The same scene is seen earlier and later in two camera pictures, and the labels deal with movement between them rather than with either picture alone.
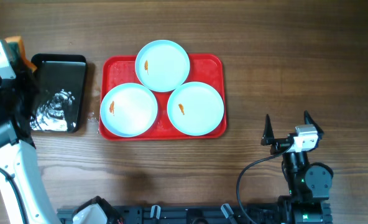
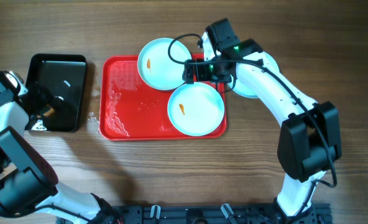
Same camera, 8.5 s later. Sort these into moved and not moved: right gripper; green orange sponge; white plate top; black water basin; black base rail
Moved: green orange sponge; right gripper
Not moved: white plate top; black water basin; black base rail
